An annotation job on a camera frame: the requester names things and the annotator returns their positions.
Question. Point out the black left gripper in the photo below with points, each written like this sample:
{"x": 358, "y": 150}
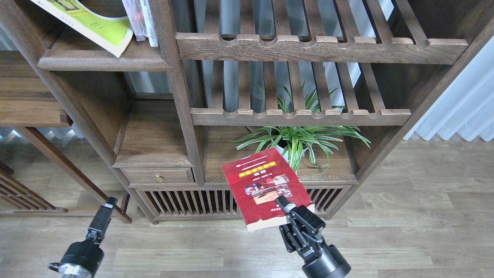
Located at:
{"x": 82, "y": 259}

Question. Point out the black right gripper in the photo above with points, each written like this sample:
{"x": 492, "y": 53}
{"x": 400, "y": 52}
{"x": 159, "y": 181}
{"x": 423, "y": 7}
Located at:
{"x": 303, "y": 234}

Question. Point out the red paperback book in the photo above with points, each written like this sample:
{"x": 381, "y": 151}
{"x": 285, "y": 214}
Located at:
{"x": 257, "y": 181}

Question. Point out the yellow green book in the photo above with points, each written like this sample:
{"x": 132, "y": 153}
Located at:
{"x": 111, "y": 33}

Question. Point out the white lavender book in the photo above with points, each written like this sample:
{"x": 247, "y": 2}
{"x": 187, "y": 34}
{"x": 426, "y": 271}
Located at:
{"x": 136, "y": 18}

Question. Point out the white plant pot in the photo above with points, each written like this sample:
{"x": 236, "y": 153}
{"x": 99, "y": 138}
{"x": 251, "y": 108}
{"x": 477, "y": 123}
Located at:
{"x": 292, "y": 150}

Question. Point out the green spider plant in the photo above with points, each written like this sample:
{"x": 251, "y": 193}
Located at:
{"x": 319, "y": 139}

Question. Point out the brass drawer knob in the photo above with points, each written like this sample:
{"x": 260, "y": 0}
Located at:
{"x": 159, "y": 178}

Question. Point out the wooden side furniture left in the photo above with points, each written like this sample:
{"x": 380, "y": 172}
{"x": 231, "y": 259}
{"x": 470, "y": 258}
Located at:
{"x": 26, "y": 105}

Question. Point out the dark wooden bookshelf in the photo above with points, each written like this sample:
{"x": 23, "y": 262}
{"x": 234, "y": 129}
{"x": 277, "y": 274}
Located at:
{"x": 223, "y": 65}

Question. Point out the white pleated curtain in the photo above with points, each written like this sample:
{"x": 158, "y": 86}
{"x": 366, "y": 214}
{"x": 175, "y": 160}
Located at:
{"x": 466, "y": 107}

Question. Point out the upright white book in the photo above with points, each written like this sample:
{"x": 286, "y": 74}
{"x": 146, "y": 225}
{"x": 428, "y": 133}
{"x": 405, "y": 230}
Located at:
{"x": 150, "y": 31}

